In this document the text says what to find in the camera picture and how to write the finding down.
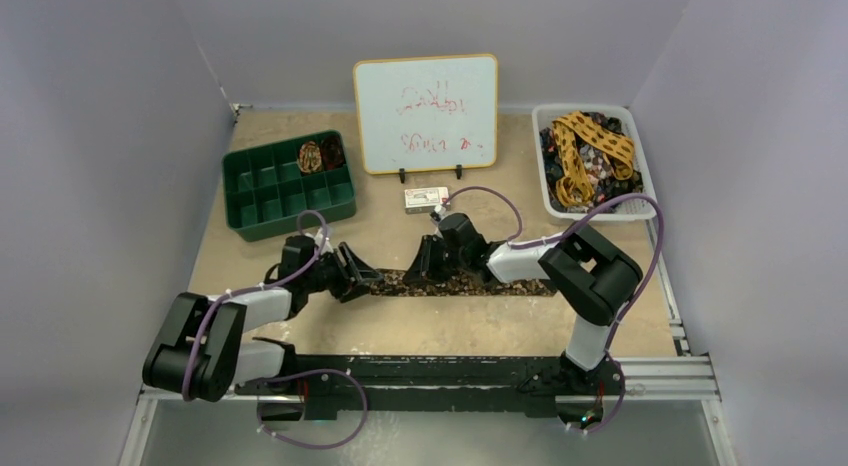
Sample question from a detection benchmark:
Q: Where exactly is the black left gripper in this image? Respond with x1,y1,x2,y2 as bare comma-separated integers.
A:
302,243,381,302

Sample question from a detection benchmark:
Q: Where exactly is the brown floral tie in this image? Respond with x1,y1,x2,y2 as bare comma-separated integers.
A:
369,269,557,297

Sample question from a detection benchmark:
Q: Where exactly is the small white cardboard box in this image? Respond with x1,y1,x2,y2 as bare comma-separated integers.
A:
403,186,450,214

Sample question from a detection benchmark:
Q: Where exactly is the green compartment tray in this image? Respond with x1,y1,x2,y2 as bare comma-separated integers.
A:
221,130,357,242

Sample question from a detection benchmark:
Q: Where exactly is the white plastic basket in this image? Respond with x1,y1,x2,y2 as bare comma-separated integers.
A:
531,103,661,226

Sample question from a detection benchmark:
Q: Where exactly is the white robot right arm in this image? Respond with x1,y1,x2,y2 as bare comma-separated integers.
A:
403,213,643,393

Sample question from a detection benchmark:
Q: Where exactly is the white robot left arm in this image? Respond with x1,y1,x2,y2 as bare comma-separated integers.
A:
142,233,384,402

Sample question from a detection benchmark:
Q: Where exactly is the dark floral ties pile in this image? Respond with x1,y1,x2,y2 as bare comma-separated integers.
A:
539,111,645,216

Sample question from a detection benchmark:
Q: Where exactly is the rolled dark red tie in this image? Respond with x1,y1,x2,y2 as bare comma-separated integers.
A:
319,134,346,171

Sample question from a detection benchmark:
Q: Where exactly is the rolled yellow patterned tie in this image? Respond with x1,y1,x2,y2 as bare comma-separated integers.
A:
297,141,324,175

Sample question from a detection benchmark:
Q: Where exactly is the yellow spotted tie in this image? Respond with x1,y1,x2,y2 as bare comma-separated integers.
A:
551,111,637,209

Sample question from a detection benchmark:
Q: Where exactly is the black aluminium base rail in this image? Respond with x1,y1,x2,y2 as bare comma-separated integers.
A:
139,350,721,425

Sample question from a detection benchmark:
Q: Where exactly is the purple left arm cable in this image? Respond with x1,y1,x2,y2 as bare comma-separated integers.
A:
180,209,370,450

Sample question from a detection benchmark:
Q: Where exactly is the whiteboard with yellow frame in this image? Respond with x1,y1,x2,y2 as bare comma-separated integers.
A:
352,54,499,177

